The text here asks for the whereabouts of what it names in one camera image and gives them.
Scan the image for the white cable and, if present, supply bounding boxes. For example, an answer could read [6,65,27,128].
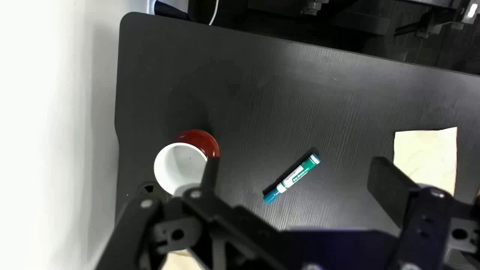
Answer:
[207,0,223,26]

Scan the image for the tan cloth back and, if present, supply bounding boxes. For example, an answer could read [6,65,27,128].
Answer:
[162,248,208,270]

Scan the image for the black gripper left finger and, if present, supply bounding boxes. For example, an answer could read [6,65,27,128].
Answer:
[94,155,279,270]

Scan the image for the teal marker black cap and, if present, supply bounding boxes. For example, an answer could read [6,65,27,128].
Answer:
[261,148,322,205]

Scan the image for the tan cloth front right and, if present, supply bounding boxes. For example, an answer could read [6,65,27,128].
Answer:
[391,125,459,197]

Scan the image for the tan cloth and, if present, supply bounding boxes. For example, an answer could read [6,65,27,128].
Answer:
[162,248,208,270]
[391,125,459,197]

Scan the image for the red mug white inside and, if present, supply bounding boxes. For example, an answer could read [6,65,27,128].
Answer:
[151,127,222,197]

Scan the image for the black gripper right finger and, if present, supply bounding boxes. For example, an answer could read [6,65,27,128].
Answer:
[367,155,480,270]

